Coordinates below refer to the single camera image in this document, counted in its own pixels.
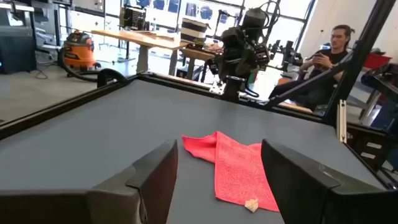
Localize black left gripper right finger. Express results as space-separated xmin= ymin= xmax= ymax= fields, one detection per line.
xmin=261 ymin=139 xmax=398 ymax=224

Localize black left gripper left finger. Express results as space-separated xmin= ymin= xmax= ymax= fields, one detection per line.
xmin=0 ymin=139 xmax=179 ymax=224

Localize pink terry towel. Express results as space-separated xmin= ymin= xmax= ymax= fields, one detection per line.
xmin=182 ymin=131 xmax=280 ymax=213

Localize black white striped bin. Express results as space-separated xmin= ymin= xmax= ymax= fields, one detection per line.
xmin=180 ymin=17 xmax=211 ymax=44

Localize silver aluminium extrusion bar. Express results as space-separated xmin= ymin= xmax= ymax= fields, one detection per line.
xmin=336 ymin=99 xmax=348 ymax=144

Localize person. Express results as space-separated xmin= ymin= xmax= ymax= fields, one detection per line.
xmin=269 ymin=24 xmax=357 ymax=110

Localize wooden desk grey legs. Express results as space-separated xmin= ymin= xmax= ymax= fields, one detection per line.
xmin=91 ymin=29 xmax=189 ymax=76

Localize black mesh electronics box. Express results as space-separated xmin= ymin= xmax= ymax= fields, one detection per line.
xmin=119 ymin=6 xmax=147 ymax=31

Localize red plastic bin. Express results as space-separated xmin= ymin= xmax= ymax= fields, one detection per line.
xmin=363 ymin=52 xmax=392 ymax=70

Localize black cabinet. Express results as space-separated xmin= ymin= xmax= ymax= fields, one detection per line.
xmin=0 ymin=25 xmax=37 ymax=75

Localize black diagonal frame strut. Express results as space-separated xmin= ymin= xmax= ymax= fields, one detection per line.
xmin=264 ymin=51 xmax=355 ymax=110

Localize black slotted frame bracket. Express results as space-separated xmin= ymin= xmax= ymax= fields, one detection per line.
xmin=346 ymin=123 xmax=398 ymax=175

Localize black frame post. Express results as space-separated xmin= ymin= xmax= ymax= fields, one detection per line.
xmin=322 ymin=0 xmax=397 ymax=125

